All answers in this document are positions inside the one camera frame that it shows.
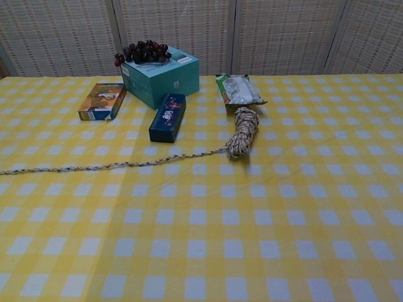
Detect woven bamboo folding screen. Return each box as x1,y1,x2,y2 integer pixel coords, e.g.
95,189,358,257
0,0,403,78

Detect beige speckled braided rope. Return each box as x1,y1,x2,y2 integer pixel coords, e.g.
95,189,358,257
0,106,261,176

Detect yellow white checked tablecloth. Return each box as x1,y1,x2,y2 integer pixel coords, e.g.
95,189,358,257
0,74,403,302

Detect dark blue long box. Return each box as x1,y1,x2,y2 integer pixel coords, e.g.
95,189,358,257
148,92,187,144

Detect green snack bag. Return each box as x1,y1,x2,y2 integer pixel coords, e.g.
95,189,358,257
215,73,268,109

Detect teal cardboard box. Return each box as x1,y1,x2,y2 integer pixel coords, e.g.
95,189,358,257
120,46,200,111

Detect dark red grape bunch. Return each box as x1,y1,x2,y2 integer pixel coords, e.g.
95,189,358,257
114,40,173,68

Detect orange brown flat box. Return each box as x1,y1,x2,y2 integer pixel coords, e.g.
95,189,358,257
77,82,128,121

